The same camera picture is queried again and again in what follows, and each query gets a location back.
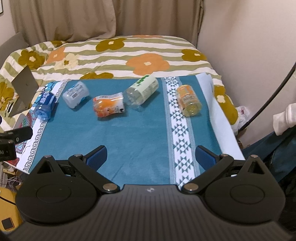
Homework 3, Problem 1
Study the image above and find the yellow orange small plastic cup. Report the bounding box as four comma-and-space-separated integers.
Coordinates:
176, 85, 202, 117

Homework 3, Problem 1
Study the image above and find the green label plastic cup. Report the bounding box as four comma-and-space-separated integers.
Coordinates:
123, 75, 159, 109

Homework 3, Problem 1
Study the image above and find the blue label plastic cup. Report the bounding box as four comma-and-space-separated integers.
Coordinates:
34, 91, 57, 121

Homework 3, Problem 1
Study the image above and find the orange label crumpled plastic cup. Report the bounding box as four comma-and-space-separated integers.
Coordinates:
93, 92, 125, 118

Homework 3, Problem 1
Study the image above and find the grey open laptop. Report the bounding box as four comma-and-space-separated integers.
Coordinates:
9, 66, 39, 117

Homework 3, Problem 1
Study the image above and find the white plastic bag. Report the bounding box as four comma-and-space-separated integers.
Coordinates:
231, 106, 250, 135

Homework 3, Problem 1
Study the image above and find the teal patterned cloth mat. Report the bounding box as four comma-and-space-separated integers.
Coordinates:
16, 73, 244, 186

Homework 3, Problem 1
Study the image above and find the yellow box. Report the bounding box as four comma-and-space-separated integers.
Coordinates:
0, 187, 23, 232

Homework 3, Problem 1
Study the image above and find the white sock foot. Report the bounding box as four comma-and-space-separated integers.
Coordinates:
273, 103, 296, 136

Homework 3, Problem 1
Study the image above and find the floral striped bed quilt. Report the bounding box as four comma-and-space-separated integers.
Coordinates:
1, 35, 239, 131

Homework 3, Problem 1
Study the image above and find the beige curtain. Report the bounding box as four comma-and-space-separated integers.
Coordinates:
10, 0, 204, 45

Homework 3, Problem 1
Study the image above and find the black cable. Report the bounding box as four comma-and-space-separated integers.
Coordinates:
238, 61, 296, 133

